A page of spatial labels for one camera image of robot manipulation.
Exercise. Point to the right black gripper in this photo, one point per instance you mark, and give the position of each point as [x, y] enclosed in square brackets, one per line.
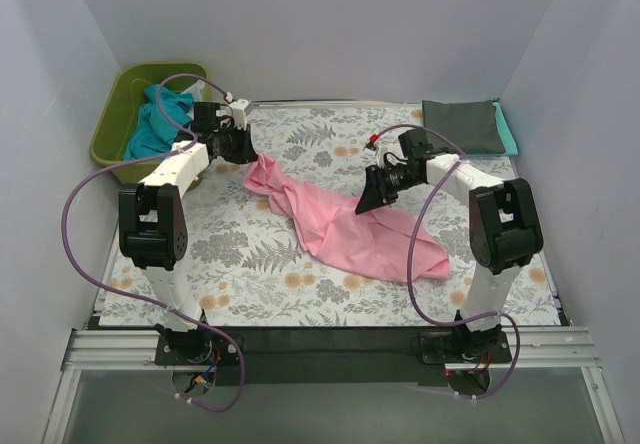
[380, 187]

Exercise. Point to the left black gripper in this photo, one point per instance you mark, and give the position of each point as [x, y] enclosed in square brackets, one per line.
[241, 144]

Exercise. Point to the pink t-shirt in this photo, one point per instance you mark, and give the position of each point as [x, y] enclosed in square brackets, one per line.
[374, 244]

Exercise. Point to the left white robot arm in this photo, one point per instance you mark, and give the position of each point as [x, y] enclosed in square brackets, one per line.
[152, 225]

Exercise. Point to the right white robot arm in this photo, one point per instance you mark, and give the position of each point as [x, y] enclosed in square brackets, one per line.
[504, 227]

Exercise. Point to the white garment in bin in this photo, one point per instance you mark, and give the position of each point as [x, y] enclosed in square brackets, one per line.
[196, 91]

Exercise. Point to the teal t-shirt in bin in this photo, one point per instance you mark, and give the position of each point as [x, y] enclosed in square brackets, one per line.
[154, 134]

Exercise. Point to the folded dark grey t-shirt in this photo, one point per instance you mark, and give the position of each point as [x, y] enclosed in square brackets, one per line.
[472, 127]

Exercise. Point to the green plastic bin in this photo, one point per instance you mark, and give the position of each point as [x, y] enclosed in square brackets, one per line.
[120, 115]

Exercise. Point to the folded teal t-shirt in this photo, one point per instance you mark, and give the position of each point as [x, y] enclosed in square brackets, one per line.
[504, 132]

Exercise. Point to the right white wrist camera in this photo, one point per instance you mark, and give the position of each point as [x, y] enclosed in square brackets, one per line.
[381, 152]

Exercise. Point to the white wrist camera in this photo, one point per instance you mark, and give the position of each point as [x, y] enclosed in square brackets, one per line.
[381, 152]
[235, 110]

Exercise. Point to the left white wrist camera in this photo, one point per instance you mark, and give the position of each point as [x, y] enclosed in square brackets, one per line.
[235, 110]

